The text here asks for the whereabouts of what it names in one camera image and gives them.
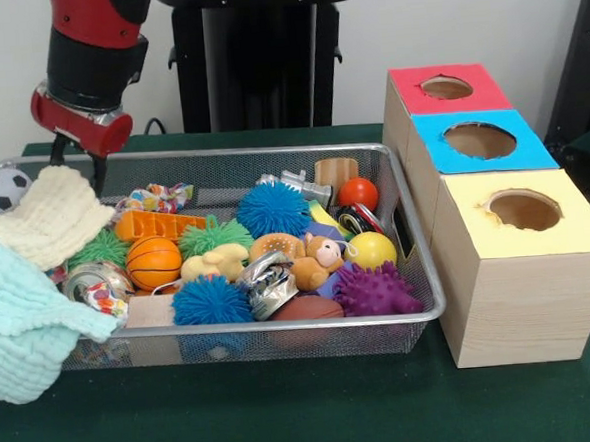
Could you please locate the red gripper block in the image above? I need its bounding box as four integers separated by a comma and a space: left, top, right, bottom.
29, 78, 138, 201

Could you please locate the cream knitted cloth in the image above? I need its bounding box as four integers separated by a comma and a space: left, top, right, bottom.
0, 161, 120, 274

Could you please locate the mint green cloth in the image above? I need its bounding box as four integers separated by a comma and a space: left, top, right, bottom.
0, 229, 131, 405

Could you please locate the wooden box with three holes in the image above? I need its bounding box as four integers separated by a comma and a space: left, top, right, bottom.
378, 55, 590, 374

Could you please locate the small soccer ball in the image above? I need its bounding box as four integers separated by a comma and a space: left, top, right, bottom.
0, 166, 35, 215

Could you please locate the orange plastic bubble tray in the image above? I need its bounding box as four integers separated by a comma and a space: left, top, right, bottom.
112, 204, 210, 243

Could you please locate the orange toy basketball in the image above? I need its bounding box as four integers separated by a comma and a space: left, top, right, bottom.
124, 234, 185, 294

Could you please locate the yellow plush duck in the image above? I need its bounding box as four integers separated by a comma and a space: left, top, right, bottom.
178, 242, 253, 285

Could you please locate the blue rubber koosh ball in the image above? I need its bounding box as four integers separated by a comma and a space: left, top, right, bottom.
234, 179, 313, 241
170, 272, 255, 328

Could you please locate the dark green table cloth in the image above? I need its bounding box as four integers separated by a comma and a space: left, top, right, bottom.
0, 107, 590, 442
544, 121, 590, 201

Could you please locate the purple spiky ball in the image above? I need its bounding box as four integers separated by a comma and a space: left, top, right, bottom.
331, 258, 425, 320

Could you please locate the black stand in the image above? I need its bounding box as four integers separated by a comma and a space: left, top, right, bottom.
536, 0, 590, 142

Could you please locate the black cable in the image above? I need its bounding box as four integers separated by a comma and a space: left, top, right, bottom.
143, 117, 171, 137

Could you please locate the wire mesh bin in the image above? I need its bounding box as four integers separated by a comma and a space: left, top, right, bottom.
0, 131, 449, 379

